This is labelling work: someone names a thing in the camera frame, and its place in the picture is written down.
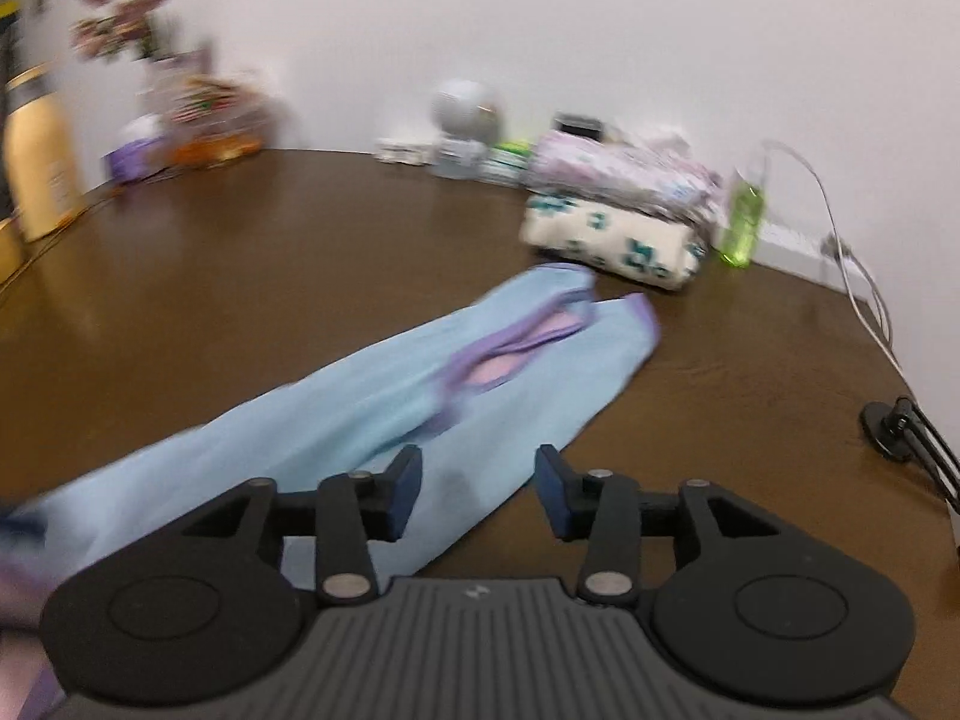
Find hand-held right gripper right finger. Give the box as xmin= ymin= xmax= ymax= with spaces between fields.
xmin=534 ymin=444 xmax=777 ymax=605

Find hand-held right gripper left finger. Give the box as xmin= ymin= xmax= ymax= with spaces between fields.
xmin=180 ymin=444 xmax=425 ymax=605

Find pink and blue mesh garment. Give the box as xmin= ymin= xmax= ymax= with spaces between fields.
xmin=0 ymin=264 xmax=662 ymax=631

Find folded floral pastel clothes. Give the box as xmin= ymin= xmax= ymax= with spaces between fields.
xmin=523 ymin=129 xmax=726 ymax=230

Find folded cream teal-flower cloth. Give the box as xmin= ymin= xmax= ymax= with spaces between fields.
xmin=522 ymin=193 xmax=710 ymax=290

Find green wipes pack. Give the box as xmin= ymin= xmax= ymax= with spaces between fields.
xmin=486 ymin=138 xmax=535 ymax=186

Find green spray bottle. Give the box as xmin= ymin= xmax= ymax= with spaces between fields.
xmin=718 ymin=140 xmax=770 ymax=268

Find small white device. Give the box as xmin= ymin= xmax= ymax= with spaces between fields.
xmin=374 ymin=138 xmax=437 ymax=165

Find white power strip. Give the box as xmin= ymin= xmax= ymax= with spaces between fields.
xmin=756 ymin=220 xmax=872 ymax=302

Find grey astronaut figurine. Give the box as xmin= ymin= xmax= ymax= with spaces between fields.
xmin=430 ymin=79 xmax=506 ymax=180

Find clear plastic snack bag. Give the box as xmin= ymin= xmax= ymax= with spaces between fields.
xmin=160 ymin=73 xmax=276 ymax=167

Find purple tissue pack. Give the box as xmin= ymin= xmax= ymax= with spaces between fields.
xmin=103 ymin=115 xmax=171 ymax=183

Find yellow bottle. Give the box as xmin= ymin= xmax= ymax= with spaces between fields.
xmin=2 ymin=67 xmax=86 ymax=244

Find pink artificial flowers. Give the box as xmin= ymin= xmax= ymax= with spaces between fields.
xmin=70 ymin=0 xmax=197 ymax=70

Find black and yellow box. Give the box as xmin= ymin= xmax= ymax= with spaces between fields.
xmin=0 ymin=0 xmax=22 ymax=91

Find black clamp mount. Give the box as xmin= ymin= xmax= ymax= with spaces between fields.
xmin=858 ymin=396 xmax=960 ymax=515

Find white cable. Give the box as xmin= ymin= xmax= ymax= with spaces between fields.
xmin=763 ymin=138 xmax=914 ymax=395

